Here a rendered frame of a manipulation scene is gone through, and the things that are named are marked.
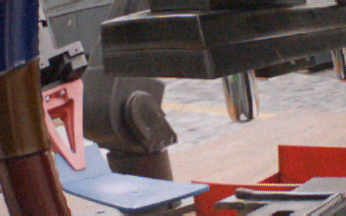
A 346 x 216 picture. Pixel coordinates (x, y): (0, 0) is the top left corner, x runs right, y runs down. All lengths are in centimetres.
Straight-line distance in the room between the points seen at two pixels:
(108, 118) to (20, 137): 66
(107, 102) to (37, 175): 65
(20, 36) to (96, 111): 67
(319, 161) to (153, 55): 43
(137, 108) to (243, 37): 45
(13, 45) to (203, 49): 22
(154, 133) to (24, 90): 68
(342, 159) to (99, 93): 28
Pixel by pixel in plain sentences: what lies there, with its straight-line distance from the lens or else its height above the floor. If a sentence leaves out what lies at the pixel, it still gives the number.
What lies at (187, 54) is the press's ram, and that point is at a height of 112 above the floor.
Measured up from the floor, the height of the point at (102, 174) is 99.
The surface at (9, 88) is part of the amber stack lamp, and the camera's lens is 35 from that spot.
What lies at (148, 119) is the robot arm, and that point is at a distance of 101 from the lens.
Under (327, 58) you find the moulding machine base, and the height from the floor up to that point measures 10.
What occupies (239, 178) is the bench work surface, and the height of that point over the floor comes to 90.
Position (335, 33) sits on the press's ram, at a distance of 63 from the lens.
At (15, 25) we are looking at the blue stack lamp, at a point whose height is 117.
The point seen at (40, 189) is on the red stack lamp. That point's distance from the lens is 35.
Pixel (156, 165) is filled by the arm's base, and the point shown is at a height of 96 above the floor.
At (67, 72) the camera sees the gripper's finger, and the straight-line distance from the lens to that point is 89.
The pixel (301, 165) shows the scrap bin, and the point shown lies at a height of 94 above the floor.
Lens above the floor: 119
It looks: 10 degrees down
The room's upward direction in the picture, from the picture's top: 10 degrees counter-clockwise
